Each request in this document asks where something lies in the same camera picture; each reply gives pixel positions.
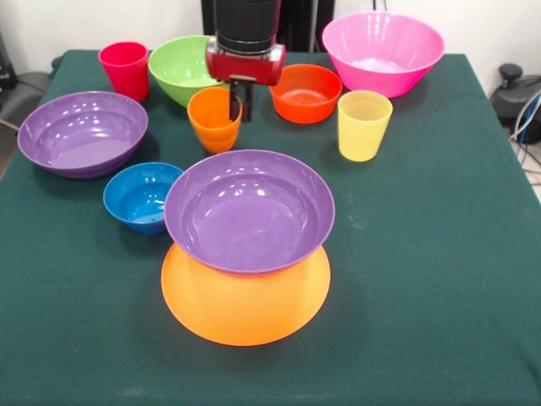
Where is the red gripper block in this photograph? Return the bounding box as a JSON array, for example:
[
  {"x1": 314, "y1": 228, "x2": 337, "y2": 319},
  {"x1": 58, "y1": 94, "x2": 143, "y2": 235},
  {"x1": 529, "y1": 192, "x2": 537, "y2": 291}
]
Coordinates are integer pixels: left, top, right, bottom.
[{"x1": 205, "y1": 36, "x2": 287, "y2": 124}]

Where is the orange plastic cup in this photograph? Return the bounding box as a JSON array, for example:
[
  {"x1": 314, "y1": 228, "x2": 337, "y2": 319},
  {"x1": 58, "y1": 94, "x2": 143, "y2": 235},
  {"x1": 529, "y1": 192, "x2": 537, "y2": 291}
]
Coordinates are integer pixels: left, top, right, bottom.
[{"x1": 187, "y1": 86, "x2": 244, "y2": 154}]

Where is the purple plastic bowl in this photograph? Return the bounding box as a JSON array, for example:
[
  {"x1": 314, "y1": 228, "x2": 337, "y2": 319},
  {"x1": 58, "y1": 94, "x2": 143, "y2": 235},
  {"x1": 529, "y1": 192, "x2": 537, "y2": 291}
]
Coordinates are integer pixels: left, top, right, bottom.
[
  {"x1": 16, "y1": 91, "x2": 150, "y2": 180},
  {"x1": 163, "y1": 149, "x2": 336, "y2": 274}
]

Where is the blue plastic bowl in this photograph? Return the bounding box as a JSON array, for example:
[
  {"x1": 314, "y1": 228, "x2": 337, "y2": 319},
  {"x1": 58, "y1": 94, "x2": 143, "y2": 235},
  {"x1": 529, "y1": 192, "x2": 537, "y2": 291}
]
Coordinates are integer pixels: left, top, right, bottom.
[{"x1": 102, "y1": 162, "x2": 185, "y2": 236}]

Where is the large yellow-orange plastic bowl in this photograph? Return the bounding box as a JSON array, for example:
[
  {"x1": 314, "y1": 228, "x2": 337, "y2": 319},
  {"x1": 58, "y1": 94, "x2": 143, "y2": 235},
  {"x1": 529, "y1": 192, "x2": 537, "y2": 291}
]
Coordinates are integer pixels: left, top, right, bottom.
[{"x1": 161, "y1": 242, "x2": 332, "y2": 348}]

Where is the red-orange plastic bowl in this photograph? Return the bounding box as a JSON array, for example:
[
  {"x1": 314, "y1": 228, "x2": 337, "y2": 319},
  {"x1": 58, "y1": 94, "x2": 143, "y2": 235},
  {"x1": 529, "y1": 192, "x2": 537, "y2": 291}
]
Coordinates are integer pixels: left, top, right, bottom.
[{"x1": 268, "y1": 63, "x2": 344, "y2": 125}]

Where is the green plastic bowl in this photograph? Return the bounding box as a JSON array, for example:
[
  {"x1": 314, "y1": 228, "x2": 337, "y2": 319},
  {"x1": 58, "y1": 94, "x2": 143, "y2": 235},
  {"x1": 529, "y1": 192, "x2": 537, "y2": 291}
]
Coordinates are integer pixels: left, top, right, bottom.
[{"x1": 147, "y1": 35, "x2": 232, "y2": 109}]

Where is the red plastic cup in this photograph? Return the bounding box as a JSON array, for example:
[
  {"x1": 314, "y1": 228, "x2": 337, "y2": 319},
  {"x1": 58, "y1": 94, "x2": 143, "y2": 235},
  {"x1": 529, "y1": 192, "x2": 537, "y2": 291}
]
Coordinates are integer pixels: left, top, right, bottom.
[{"x1": 98, "y1": 41, "x2": 150, "y2": 103}]

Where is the yellow plastic cup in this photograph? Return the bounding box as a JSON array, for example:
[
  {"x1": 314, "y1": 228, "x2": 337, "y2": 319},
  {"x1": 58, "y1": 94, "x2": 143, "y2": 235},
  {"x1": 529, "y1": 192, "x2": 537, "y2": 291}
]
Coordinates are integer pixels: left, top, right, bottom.
[{"x1": 336, "y1": 90, "x2": 394, "y2": 162}]

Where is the large pink plastic bowl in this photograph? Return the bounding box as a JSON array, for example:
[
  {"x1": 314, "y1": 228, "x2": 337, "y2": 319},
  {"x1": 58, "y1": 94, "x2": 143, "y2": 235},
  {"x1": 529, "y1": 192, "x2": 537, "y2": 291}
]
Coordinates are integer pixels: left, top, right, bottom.
[{"x1": 321, "y1": 11, "x2": 445, "y2": 100}]

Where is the black floor stand base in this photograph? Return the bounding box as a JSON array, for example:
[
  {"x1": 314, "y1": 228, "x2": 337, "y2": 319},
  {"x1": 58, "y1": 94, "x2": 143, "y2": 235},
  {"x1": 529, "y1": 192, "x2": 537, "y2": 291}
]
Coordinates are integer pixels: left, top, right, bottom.
[
  {"x1": 0, "y1": 69, "x2": 56, "y2": 128},
  {"x1": 489, "y1": 63, "x2": 541, "y2": 123}
]

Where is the dark green table cloth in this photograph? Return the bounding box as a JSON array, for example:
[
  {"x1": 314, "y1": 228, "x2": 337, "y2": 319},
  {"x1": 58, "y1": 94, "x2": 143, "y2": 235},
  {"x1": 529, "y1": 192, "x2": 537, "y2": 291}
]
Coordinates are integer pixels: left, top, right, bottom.
[{"x1": 0, "y1": 49, "x2": 541, "y2": 406}]

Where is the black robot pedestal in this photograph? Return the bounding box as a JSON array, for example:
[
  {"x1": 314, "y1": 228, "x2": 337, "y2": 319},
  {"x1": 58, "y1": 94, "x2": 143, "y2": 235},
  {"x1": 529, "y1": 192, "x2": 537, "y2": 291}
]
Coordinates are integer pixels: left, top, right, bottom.
[{"x1": 202, "y1": 0, "x2": 337, "y2": 53}]

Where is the floor cable bundle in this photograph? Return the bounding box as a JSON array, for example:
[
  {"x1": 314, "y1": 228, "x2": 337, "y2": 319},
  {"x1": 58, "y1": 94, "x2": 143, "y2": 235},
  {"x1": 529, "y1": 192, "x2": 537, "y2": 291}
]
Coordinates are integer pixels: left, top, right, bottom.
[{"x1": 509, "y1": 91, "x2": 541, "y2": 170}]

